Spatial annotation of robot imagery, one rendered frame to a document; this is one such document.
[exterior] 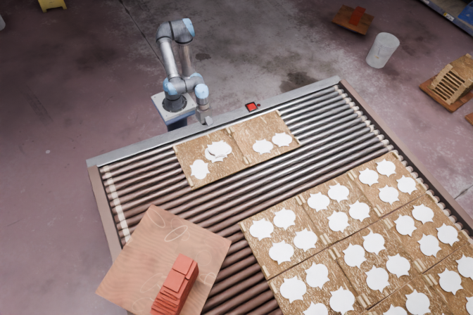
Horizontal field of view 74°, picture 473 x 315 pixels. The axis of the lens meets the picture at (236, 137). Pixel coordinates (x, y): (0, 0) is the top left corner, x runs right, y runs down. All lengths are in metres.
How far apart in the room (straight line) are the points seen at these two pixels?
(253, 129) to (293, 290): 1.07
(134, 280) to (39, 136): 2.29
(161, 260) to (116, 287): 0.24
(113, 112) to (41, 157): 0.81
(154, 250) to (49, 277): 1.41
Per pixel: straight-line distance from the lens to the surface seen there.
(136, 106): 3.64
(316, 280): 1.92
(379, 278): 2.06
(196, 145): 2.15
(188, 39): 2.09
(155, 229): 1.81
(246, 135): 2.21
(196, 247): 1.76
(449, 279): 2.28
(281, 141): 2.22
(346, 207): 2.13
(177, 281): 1.44
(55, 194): 3.29
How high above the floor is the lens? 2.75
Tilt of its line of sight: 56 degrees down
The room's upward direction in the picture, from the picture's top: 9 degrees clockwise
